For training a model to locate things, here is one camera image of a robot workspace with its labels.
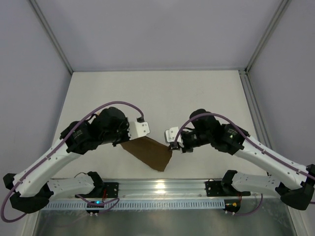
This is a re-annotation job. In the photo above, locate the front aluminium rail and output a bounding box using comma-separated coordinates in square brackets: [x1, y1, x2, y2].
[49, 178, 284, 199]

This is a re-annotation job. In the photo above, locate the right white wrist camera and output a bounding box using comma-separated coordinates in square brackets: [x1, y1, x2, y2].
[164, 127, 183, 147]

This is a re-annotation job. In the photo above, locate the brown cloth napkin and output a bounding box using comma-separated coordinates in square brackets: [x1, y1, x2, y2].
[121, 137, 172, 172]

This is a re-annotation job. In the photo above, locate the right corner aluminium post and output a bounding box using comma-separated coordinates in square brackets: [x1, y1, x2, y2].
[244, 0, 292, 74]

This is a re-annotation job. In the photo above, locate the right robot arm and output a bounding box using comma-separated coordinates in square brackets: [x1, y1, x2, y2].
[164, 109, 315, 210]

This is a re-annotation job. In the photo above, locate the aluminium rail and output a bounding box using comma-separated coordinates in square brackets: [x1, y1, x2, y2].
[49, 178, 284, 199]
[238, 70, 272, 148]

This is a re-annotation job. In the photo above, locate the left black connector board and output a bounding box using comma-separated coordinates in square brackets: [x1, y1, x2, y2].
[86, 201, 104, 216]

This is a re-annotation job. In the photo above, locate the black connector board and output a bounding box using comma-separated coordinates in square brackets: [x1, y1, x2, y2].
[86, 201, 104, 216]
[223, 199, 241, 215]

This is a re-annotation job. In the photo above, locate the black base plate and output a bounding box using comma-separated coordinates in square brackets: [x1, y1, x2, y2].
[204, 179, 251, 197]
[100, 182, 119, 199]

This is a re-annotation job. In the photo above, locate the corner aluminium post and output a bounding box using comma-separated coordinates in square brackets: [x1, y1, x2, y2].
[244, 0, 292, 74]
[28, 0, 74, 75]

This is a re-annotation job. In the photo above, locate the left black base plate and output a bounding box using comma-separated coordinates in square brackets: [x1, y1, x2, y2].
[100, 182, 119, 199]

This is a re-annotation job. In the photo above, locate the right black connector board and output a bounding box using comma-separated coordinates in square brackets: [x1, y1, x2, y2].
[223, 199, 241, 215]

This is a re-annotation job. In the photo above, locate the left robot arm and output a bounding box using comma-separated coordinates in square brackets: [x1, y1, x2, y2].
[3, 107, 130, 214]

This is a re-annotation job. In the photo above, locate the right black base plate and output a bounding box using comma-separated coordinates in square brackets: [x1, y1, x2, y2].
[204, 179, 251, 197]

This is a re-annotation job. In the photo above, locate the right side aluminium rail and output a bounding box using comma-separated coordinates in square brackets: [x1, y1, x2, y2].
[238, 70, 272, 148]

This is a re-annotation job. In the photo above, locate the slotted cable duct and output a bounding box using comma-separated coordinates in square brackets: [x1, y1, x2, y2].
[44, 199, 224, 210]

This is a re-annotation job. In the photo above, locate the left corner aluminium post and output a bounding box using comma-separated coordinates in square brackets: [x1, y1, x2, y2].
[28, 0, 74, 75]

